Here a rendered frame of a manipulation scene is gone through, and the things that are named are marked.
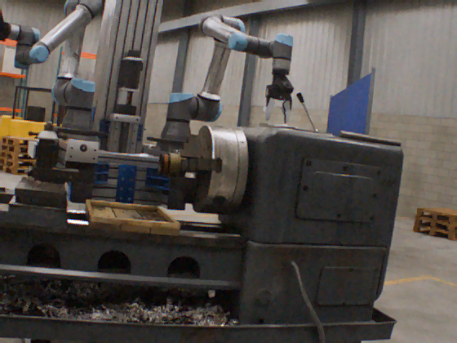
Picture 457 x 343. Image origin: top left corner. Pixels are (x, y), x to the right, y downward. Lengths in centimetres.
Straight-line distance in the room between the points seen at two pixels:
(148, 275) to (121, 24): 135
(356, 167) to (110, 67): 131
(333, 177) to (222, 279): 52
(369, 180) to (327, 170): 18
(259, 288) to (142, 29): 145
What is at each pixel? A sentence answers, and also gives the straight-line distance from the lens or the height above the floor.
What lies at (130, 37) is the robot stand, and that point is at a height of 164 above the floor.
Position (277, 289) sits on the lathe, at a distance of 190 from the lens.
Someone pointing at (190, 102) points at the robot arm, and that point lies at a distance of 258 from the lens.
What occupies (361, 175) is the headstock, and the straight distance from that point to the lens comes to 196.
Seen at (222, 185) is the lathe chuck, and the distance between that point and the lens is 181.
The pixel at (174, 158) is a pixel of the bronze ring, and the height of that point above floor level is 111.
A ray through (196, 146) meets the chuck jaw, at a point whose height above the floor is 115.
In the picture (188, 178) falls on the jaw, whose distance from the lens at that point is 193.
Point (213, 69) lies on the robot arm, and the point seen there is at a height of 152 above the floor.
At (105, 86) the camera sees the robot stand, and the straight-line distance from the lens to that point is 264.
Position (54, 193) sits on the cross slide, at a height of 96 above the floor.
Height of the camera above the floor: 119
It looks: 3 degrees down
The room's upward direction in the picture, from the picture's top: 7 degrees clockwise
